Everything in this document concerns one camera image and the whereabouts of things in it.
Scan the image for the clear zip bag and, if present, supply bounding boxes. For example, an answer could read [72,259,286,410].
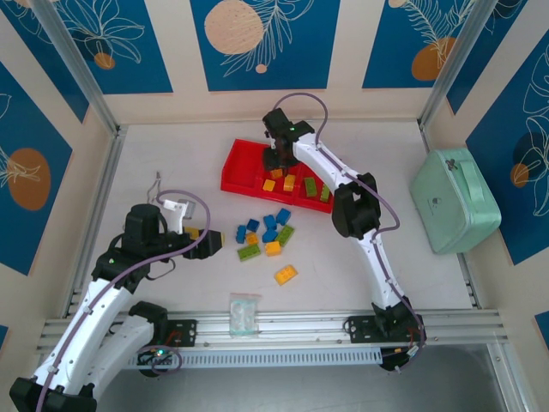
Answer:
[229,293,262,338]

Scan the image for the small circuit board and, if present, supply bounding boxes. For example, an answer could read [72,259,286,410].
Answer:
[136,347,179,366]

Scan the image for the mint green zip case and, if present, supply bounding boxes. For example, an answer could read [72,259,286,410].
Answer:
[409,148,503,255]

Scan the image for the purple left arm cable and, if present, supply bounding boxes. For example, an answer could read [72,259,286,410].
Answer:
[36,190,211,412]

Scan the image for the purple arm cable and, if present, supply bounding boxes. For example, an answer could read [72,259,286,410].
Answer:
[272,92,428,374]
[36,190,211,412]

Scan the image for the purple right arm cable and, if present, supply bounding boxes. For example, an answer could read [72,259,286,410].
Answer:
[272,92,428,374]

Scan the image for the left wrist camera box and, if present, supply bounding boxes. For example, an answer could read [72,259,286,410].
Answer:
[161,197,198,235]

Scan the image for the metal wire tongs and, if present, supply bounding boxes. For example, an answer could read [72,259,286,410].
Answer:
[147,171,163,206]

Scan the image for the blue floral wall panel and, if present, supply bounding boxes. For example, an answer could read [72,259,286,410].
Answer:
[0,0,90,124]
[445,0,549,115]
[190,0,342,92]
[55,0,173,95]
[362,0,486,90]
[0,62,74,276]
[465,42,549,266]

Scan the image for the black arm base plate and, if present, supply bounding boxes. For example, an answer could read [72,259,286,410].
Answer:
[165,318,198,348]
[345,315,428,344]

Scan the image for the aluminium mounting rail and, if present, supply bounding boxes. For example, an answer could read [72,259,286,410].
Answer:
[36,307,510,355]

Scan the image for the white slotted cable duct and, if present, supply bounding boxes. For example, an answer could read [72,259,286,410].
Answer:
[119,348,383,371]

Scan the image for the aluminium frame post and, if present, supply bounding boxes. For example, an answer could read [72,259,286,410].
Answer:
[418,0,501,132]
[29,0,121,137]

